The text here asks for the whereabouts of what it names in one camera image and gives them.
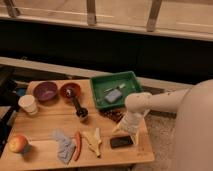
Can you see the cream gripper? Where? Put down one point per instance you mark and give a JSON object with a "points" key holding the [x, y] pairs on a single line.
{"points": [[130, 123]]}

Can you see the black eraser block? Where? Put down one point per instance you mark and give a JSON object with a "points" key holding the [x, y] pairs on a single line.
{"points": [[121, 141]]}

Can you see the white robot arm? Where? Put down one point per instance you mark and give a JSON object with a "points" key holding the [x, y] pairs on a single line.
{"points": [[193, 137]]}

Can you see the green plastic tray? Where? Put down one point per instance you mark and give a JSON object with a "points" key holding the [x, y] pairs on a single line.
{"points": [[109, 91]]}

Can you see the dark grape bunch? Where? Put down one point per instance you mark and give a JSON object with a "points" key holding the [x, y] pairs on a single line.
{"points": [[115, 115]]}

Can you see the blue-grey sponge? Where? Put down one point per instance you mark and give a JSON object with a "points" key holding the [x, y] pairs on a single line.
{"points": [[113, 96]]}

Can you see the white marker pen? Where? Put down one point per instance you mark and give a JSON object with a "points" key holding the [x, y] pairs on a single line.
{"points": [[117, 87]]}

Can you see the grey crumpled cloth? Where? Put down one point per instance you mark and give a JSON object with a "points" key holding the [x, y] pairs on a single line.
{"points": [[66, 146]]}

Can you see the red bowl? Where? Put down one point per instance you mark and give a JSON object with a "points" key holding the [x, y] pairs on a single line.
{"points": [[74, 88]]}

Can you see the wooden table board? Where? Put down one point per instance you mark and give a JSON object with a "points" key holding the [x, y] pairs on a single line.
{"points": [[61, 115]]}

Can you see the purple bowl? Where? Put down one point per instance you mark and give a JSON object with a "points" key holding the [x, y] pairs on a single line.
{"points": [[45, 91]]}

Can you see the white paper cup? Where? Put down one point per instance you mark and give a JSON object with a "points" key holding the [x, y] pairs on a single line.
{"points": [[28, 104]]}

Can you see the red apple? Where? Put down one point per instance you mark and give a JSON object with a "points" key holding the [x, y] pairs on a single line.
{"points": [[18, 144]]}

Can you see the black handled brush tool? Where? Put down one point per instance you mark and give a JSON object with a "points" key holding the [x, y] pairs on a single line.
{"points": [[81, 112]]}

